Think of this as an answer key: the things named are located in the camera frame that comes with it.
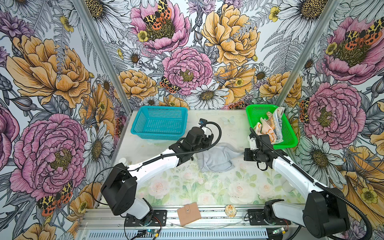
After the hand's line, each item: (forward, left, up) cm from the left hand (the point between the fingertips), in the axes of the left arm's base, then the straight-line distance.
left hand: (208, 139), depth 82 cm
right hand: (-6, -22, -10) cm, 25 cm away
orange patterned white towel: (+18, -42, -13) cm, 48 cm away
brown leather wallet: (-32, +10, -17) cm, 38 cm away
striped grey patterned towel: (+24, -50, -9) cm, 57 cm away
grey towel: (-5, -7, -12) cm, 15 cm away
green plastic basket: (+38, -42, -18) cm, 59 cm away
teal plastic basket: (+29, +33, -20) cm, 48 cm away
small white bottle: (-7, +47, -11) cm, 49 cm away
